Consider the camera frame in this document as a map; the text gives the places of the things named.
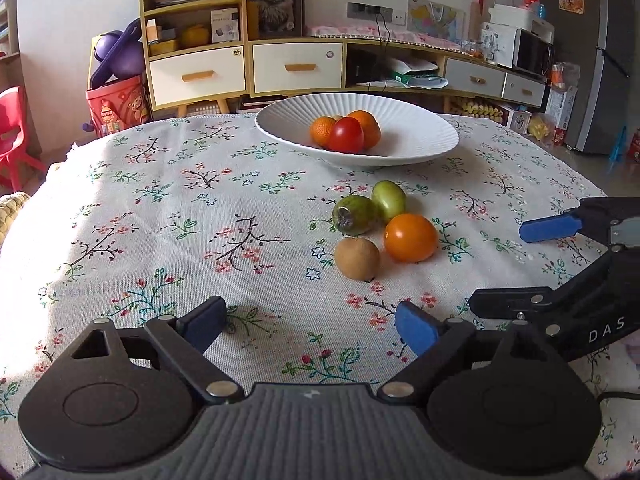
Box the brown round fruit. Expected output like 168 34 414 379
334 237 381 282

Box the red tomato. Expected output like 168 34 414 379
328 117 364 154

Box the floral tablecloth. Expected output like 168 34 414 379
1 115 639 479

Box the orange tomato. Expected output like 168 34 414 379
384 214 438 263

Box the white microwave oven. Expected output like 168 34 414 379
480 22 553 77

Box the white ribbed plate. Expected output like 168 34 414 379
255 92 460 167

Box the green fruit right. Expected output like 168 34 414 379
371 180 407 223

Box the green fruit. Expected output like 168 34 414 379
371 180 407 223
332 195 378 236

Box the grey refrigerator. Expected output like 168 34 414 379
541 0 636 155

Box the woven checkered cushion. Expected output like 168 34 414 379
0 192 30 246

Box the green fruit left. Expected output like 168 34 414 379
332 195 378 236

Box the orange right in plate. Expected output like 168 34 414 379
348 110 382 151

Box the orange in plate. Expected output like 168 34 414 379
348 110 382 151
309 116 336 148

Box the red plastic chair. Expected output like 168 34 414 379
0 86 46 192

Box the pink lace cabinet cloth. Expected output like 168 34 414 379
306 23 462 53

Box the orange left in plate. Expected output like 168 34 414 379
309 116 336 148

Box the red printed bucket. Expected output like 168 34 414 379
82 75 150 138

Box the purple toy ball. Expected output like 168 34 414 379
88 18 145 90

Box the low wooden tv cabinet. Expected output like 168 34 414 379
244 37 546 108

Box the framed cat picture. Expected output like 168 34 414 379
245 0 306 42

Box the tall wooden shelf cabinet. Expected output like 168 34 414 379
139 0 248 117

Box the wall power outlet strip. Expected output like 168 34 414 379
346 2 394 23

